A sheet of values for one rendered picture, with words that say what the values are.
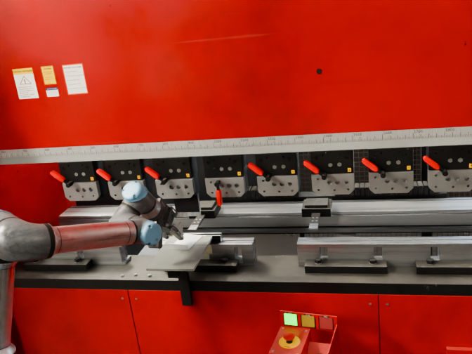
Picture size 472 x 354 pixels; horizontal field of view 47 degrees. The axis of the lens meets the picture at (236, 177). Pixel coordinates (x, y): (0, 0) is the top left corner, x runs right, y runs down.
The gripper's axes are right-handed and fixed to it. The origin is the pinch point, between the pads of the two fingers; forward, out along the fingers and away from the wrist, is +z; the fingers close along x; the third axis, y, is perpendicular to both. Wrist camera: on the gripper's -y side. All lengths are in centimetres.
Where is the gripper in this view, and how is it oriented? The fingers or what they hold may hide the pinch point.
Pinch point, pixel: (173, 239)
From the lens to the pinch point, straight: 207.9
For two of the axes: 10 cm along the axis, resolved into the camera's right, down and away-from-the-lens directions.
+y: 2.2, -8.6, 4.5
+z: 3.2, 5.0, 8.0
